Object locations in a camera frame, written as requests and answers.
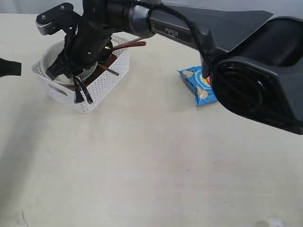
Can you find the white ceramic bowl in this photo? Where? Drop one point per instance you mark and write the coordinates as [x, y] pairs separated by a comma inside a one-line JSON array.
[[50, 56]]

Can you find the black metal cup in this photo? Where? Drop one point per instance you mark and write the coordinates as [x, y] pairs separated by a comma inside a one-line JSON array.
[[106, 52]]

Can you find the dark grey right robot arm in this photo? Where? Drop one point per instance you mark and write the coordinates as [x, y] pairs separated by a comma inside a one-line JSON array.
[[254, 61]]

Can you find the silver metal fork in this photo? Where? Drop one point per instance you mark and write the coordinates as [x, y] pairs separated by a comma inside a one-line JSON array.
[[78, 98]]

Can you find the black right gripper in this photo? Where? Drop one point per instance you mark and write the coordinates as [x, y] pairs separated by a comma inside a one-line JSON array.
[[80, 52]]

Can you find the silver table knife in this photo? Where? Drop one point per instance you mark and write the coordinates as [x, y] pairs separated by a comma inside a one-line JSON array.
[[85, 91]]

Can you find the brown wooden spoon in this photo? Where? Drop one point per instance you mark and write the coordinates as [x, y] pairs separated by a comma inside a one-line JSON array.
[[129, 45]]

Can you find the white woven plastic basket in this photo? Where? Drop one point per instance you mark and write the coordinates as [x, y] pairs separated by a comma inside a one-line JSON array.
[[99, 83]]

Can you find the blue potato chips bag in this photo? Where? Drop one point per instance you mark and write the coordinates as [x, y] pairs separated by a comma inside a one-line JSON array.
[[199, 86]]

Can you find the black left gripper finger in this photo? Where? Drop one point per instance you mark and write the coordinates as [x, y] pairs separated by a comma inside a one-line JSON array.
[[10, 68]]

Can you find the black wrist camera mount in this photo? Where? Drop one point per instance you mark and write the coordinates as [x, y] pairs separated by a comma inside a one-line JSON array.
[[60, 17]]

